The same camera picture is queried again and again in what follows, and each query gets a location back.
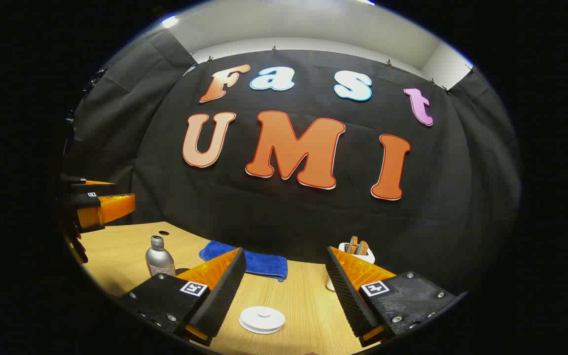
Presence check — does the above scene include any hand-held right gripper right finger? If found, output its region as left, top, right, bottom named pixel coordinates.
left=325, top=246, right=458, bottom=348

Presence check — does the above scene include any silver water bottle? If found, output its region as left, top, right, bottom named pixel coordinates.
left=145, top=235, right=177, bottom=277

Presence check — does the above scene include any white toaster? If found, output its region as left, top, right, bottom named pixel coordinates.
left=326, top=242, right=376, bottom=292

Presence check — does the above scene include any blue towel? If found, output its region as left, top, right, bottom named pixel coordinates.
left=199, top=241, right=288, bottom=283

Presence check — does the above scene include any white teacup lid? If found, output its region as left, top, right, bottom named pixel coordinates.
left=240, top=306, right=286, bottom=330

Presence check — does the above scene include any black backdrop cloth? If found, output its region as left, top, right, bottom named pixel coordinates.
left=64, top=27, right=522, bottom=296

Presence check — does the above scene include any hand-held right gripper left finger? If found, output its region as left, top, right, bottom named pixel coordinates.
left=120, top=248, right=247, bottom=347

